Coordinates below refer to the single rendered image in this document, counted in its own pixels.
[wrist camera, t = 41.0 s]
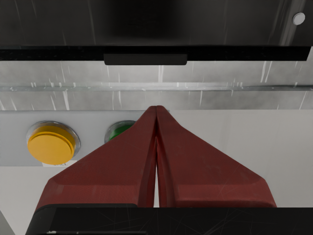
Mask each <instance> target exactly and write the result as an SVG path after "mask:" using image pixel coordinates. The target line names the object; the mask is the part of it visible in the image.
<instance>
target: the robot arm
mask: <svg viewBox="0 0 313 235"><path fill-rule="evenodd" d="M156 167H157V181H158V197H159V207H154V197H155V182H156ZM25 235H313V207H277V205H276V203H275V201H274V198H273V196H272V193H271V191H270V188H269V186H268V184H267V182H266V180H265V179H264V178H262V177H261V176H259V175H258V174H256V173H255V172H253V171H252V170H250V169H248V168H247V167H245V166H244V165H242V164H240V163H239V162H237V161H236V160H234V159H232V158H231V157H229V156H228V155H226V154H225V153H223V152H221V151H220V150H218V149H217V148H215V147H213V146H212V145H210V144H209V143H207V142H206V141H204V140H202V139H201V138H199V137H198V136H196V135H195V134H193V133H192V132H190V131H188V130H187V129H185V128H183V127H182V126H181V125H180V124H179V123H178V122H177V121H176V120H175V119H174V117H173V116H172V115H171V114H170V113H169V112H168V111H167V110H166V108H165V107H164V106H162V105H157V106H150V107H149V108H148V109H147V110H146V111H145V112H144V113H143V114H142V115H141V116H140V118H139V119H138V120H137V121H136V122H135V123H134V124H133V125H132V126H131V127H130V128H129V129H127V130H125V131H124V132H122V133H121V134H119V135H118V136H116V137H114V138H113V139H111V140H110V141H108V142H107V143H105V144H103V145H102V146H100V147H99V148H97V149H96V150H94V151H92V152H91V153H89V154H88V155H86V156H85V157H83V158H82V159H80V160H78V161H77V162H75V163H74V164H72V165H71V166H69V167H67V168H66V169H64V170H63V171H61V172H60V173H58V174H56V175H55V176H53V177H52V178H50V179H49V180H48V182H47V184H46V185H45V187H44V189H43V192H42V194H41V197H40V199H39V202H38V204H37V207H36V209H35V212H34V214H33V217H32V219H31V221H30V224H29V226H28V228H27V231H26V233H25Z"/></svg>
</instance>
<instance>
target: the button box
mask: <svg viewBox="0 0 313 235"><path fill-rule="evenodd" d="M145 111H146V110H39V111H0V166H43V167H69V166H71V165H72V164H74V163H75V162H77V161H78V160H80V159H82V158H83V157H85V156H86V155H88V154H89V153H91V152H92V151H94V150H96V149H97V148H99V147H100V146H102V145H103V144H105V143H107V142H108V141H109V137H110V135H111V133H112V132H113V131H114V130H115V129H117V128H119V127H122V126H126V125H133V124H134V123H135V122H136V121H137V120H138V119H139V118H140V116H141V115H142V114H143V113H144V112H145ZM42 126H56V127H59V128H62V129H64V130H66V131H67V132H68V133H70V134H71V135H72V137H73V138H74V140H75V144H76V147H75V152H74V154H73V157H72V159H71V160H70V161H68V162H66V163H64V164H60V165H49V164H45V163H42V162H40V161H38V160H37V159H36V158H34V157H33V156H32V155H31V153H30V152H29V150H28V147H27V143H28V140H29V138H30V136H31V134H32V133H33V131H34V130H36V129H37V128H39V127H42Z"/></svg>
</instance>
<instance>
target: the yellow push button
mask: <svg viewBox="0 0 313 235"><path fill-rule="evenodd" d="M27 147H28V150H29V152H30V153H31V155H32V156H33V157H34V158H36V159H37V160H38V161H40V162H42V163H45V164H49V165H60V164H64V163H66V162H68V161H70V160H71V159H72V157H73V154H74V152H75V147H76V144H75V140H74V138H73V137H72V135H71V134H70V133H68V132H67V131H66V130H64V129H62V128H59V127H56V126H42V127H39V128H37V129H36V130H34V131H33V133H32V134H31V136H30V138H29V140H28V143H27Z"/></svg>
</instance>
